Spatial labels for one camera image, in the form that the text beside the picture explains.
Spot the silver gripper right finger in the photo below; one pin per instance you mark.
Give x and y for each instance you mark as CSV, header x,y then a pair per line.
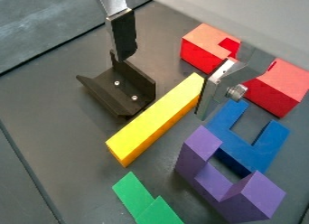
x,y
222,85

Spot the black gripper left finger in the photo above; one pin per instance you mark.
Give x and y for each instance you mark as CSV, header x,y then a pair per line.
x,y
120,26

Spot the purple U-shaped block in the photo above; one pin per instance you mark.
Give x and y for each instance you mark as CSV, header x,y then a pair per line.
x,y
247,200

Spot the red puzzle board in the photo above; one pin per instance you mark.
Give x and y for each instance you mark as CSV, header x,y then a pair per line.
x,y
275,83

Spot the blue U-shaped block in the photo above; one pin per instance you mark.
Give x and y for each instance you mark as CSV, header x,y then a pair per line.
x,y
242,156

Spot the long yellow block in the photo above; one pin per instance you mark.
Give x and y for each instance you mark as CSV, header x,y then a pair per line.
x,y
134,138

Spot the green stepped block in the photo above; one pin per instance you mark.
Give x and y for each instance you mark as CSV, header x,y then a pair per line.
x,y
147,210

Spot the black angled bracket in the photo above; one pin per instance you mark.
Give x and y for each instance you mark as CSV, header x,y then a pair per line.
x,y
123,89

